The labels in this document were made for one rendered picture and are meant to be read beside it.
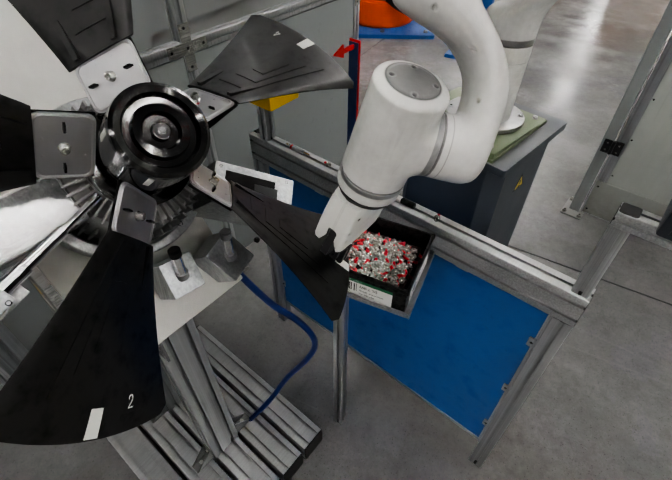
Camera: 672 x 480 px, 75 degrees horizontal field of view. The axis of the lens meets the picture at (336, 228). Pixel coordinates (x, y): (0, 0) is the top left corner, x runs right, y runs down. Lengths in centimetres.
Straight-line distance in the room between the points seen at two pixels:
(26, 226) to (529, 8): 95
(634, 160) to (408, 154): 196
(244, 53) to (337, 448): 124
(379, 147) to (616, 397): 159
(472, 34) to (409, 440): 135
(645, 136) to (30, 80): 217
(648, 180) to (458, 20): 200
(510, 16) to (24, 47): 89
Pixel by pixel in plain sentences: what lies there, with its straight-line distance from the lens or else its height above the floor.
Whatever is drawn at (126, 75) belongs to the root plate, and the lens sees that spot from 64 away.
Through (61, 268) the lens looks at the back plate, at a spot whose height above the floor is 98.
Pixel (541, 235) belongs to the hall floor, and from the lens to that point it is 236.
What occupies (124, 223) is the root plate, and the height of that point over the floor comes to 114.
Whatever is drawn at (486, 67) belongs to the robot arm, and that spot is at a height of 131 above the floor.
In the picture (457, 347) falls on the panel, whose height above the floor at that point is 49.
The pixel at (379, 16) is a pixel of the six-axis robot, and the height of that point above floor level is 15.
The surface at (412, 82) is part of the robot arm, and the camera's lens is 47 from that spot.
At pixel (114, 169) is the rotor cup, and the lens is 59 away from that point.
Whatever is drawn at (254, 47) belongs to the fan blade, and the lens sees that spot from 79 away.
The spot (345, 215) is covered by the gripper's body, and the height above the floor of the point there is 112.
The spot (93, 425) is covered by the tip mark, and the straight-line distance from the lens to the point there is 59.
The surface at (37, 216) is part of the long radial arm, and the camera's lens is 69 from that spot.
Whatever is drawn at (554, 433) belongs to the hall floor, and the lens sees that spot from 176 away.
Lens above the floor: 149
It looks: 43 degrees down
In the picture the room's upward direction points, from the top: straight up
